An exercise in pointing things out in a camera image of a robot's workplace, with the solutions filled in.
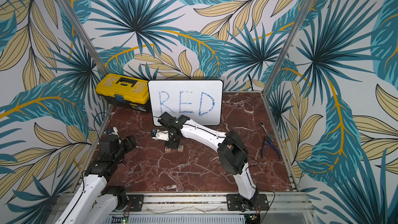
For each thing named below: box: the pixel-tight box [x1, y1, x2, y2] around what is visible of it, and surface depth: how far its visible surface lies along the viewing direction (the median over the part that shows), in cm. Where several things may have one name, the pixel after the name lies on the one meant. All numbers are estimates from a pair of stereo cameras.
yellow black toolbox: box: [95, 73, 151, 114], surface depth 100 cm
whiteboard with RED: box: [147, 79, 224, 126], surface depth 90 cm
